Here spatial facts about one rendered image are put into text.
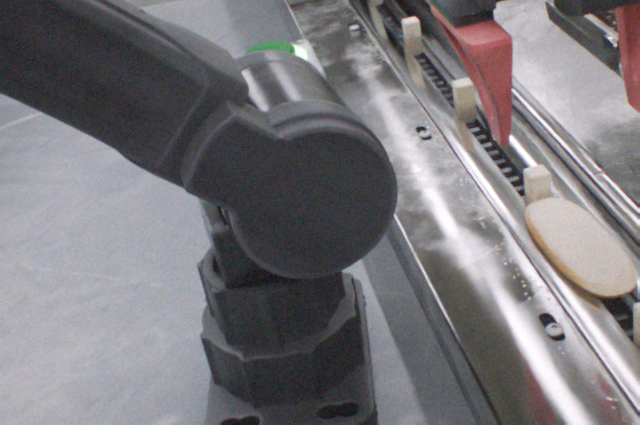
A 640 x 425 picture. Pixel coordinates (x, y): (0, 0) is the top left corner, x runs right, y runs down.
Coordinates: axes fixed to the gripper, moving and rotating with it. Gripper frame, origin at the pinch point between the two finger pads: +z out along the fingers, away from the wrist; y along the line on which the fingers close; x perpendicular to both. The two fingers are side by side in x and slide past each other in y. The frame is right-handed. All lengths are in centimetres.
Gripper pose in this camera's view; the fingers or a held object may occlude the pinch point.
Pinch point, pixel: (569, 111)
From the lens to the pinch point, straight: 51.3
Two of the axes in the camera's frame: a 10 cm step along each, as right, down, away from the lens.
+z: 1.7, 8.5, 5.0
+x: -1.8, -4.7, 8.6
